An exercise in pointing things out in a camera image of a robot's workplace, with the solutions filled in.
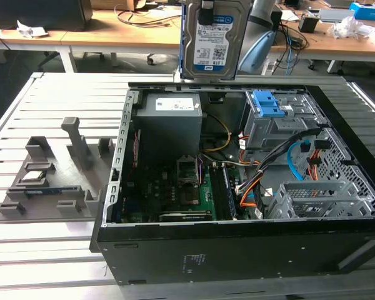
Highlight grey parts rack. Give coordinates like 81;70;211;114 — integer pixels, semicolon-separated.
0;116;118;222

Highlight green motherboard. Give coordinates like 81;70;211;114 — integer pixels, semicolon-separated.
120;149;238;223

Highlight wooden desk white frame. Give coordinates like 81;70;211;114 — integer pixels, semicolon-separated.
0;29;71;74
62;9;375;74

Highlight black RAM slot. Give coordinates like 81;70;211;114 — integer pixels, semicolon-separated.
217;167;232;221
209;167;223;221

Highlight blue cardboard box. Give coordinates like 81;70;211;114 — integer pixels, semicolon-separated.
349;1;375;21

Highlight socket cover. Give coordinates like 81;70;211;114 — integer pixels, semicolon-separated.
176;155;199;188

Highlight orange wire loop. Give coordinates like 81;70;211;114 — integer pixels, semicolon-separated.
239;184;260;209

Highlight clear plastic bag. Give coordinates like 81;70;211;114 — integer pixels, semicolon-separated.
327;15;375;40

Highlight black cable bundle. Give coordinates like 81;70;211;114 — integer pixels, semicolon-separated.
236;126;328;194

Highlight black computer tower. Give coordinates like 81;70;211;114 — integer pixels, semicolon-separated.
0;0;94;31

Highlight loose desk cables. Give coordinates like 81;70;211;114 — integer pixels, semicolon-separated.
114;4;182;28

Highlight silver flat device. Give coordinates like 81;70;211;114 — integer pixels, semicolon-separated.
317;8;356;23

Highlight crumpled white paper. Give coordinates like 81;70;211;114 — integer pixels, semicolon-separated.
16;19;48;39

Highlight black box speaker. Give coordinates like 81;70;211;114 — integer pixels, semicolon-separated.
270;6;284;32

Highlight yellow wire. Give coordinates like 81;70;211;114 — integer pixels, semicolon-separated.
201;114;232;154

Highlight hard disk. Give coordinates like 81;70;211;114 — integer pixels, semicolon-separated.
179;0;251;81

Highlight CPU socket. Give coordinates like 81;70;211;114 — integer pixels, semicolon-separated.
178;186;201;206

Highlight blue data wire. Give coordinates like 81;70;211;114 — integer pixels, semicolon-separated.
286;140;312;182

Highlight white paper sheet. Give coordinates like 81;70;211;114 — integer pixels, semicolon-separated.
282;9;301;22

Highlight grey power supply unit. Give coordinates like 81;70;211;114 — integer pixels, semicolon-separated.
132;93;204;157

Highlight small black open box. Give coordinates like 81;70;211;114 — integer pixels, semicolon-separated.
298;14;320;34

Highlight orange red power wire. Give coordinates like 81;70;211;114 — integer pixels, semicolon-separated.
306;140;331;181

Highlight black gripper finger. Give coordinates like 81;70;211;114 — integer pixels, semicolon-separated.
199;0;214;26

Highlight white power strip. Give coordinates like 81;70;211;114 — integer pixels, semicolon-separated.
262;59;278;76

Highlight grey optical drive cage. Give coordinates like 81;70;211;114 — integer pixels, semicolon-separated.
242;90;328;151

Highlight silver CPU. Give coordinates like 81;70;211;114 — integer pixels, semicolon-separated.
21;171;45;184

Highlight grey disk bay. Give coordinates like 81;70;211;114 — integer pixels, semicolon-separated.
265;180;375;219

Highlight installed RAM stick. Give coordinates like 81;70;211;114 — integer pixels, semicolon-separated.
222;164;238;219

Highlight black PC case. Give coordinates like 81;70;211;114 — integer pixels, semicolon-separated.
89;81;375;287

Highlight blue drive latch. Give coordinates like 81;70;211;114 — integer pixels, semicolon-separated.
251;89;296;119

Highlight black graphics card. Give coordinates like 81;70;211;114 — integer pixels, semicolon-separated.
158;211;213;223

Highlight blue hanging cable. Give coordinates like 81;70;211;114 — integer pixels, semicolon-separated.
286;34;296;76

